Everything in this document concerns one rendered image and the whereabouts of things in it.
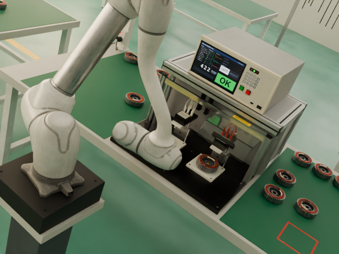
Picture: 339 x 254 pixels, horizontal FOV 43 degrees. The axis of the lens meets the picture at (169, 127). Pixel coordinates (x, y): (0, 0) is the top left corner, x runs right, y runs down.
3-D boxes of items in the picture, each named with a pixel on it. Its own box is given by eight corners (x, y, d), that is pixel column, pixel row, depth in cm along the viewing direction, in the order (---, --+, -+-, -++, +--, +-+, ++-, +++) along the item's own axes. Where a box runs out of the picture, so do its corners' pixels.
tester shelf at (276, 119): (276, 136, 201) (280, 128, 199) (161, 68, 224) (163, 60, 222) (303, 110, 236) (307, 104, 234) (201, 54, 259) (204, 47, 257)
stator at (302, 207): (303, 200, 222) (306, 195, 220) (319, 216, 216) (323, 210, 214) (289, 205, 216) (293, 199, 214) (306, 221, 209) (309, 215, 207)
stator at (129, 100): (123, 95, 255) (125, 89, 253) (142, 99, 258) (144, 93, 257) (125, 105, 246) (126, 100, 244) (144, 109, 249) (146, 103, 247)
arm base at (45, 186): (47, 206, 155) (49, 195, 152) (19, 167, 167) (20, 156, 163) (91, 190, 167) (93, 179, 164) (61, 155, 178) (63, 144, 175)
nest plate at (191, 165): (211, 182, 207) (211, 180, 207) (185, 166, 212) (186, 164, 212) (224, 170, 219) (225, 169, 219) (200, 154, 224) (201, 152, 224)
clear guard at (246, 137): (241, 163, 185) (247, 152, 182) (195, 134, 194) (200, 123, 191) (268, 138, 211) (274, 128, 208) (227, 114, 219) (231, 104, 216)
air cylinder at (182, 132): (184, 139, 232) (187, 130, 229) (173, 131, 235) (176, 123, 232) (188, 136, 236) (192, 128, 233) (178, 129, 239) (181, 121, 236)
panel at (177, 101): (260, 172, 228) (284, 126, 213) (161, 109, 251) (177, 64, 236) (261, 171, 229) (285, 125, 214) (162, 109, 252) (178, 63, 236)
